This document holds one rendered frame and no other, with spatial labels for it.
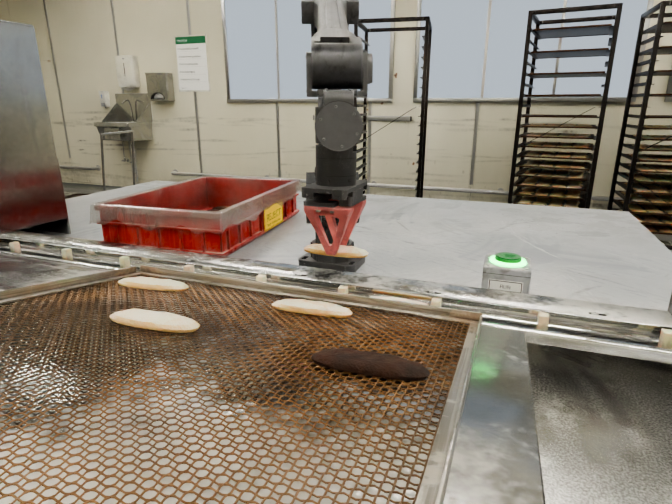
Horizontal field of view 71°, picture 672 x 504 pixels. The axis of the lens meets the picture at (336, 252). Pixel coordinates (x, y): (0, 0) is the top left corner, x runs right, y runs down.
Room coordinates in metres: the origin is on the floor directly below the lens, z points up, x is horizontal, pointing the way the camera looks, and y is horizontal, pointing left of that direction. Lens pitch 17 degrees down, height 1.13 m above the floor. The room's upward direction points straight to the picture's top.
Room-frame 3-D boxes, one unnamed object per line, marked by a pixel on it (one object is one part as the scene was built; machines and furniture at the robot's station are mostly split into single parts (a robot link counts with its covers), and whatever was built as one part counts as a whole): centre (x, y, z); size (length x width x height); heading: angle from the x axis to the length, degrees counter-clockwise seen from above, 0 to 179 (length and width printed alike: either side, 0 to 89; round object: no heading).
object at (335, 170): (0.66, 0.00, 1.04); 0.10 x 0.07 x 0.07; 160
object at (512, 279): (0.70, -0.27, 0.84); 0.08 x 0.08 x 0.11; 70
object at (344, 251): (0.66, 0.00, 0.93); 0.10 x 0.04 x 0.01; 70
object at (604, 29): (3.82, -1.76, 0.89); 0.60 x 0.59 x 1.78; 62
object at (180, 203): (1.21, 0.32, 0.87); 0.49 x 0.34 x 0.10; 164
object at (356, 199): (0.67, 0.00, 0.97); 0.07 x 0.07 x 0.09; 70
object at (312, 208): (0.66, 0.00, 0.97); 0.07 x 0.07 x 0.09; 70
